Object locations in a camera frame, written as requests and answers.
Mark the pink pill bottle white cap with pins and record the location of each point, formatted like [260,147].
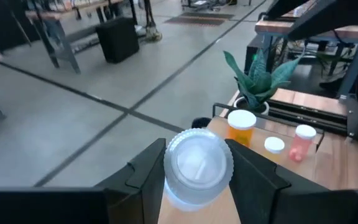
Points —
[301,146]

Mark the blue-grey steel leg table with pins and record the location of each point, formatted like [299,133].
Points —
[269,27]

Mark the wooden table grey legs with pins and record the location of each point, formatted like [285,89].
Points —
[64,53]

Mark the black box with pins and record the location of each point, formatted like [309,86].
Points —
[117,40]

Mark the wide orange bottle white cap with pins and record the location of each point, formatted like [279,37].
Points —
[241,119]

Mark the wooden shelf black metal frame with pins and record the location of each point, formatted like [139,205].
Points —
[303,172]

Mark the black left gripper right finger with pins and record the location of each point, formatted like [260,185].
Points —
[253,186]

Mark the dark floor mat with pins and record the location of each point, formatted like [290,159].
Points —
[197,19]

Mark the white plant pot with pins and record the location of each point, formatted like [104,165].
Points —
[236,102]

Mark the small pale yellow bottle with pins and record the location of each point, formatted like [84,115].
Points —
[274,144]

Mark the green snake plant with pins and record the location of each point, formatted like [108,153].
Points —
[259,84]

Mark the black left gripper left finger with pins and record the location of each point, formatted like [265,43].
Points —
[135,199]

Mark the translucent white plastic bottle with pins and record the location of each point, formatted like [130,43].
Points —
[197,168]

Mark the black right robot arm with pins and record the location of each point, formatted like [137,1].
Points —
[322,15]

